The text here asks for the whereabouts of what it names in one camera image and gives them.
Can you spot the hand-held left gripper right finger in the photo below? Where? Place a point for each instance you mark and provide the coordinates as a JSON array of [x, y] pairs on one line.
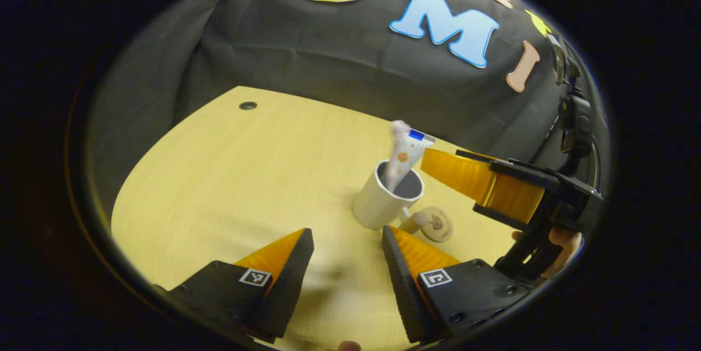
[[397, 280]]

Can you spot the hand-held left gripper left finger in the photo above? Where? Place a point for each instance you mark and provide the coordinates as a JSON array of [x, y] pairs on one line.
[[293, 280]]

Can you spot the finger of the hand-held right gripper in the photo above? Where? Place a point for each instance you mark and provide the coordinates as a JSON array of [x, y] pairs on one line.
[[476, 155], [520, 173]]

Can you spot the white toothpaste tube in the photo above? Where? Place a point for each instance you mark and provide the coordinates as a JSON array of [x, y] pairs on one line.
[[411, 154]]

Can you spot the round wooden coaster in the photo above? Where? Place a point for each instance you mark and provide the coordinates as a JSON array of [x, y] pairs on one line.
[[438, 225]]

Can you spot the white toothbrush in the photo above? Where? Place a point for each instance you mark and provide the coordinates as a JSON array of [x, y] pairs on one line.
[[398, 127]]

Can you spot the light wooden desktop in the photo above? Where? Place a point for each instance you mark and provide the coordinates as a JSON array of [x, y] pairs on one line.
[[230, 186]]

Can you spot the black desk grommet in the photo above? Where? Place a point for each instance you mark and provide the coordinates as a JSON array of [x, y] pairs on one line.
[[247, 105]]

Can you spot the black backdrop cloth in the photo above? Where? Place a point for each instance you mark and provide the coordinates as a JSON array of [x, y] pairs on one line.
[[306, 50]]

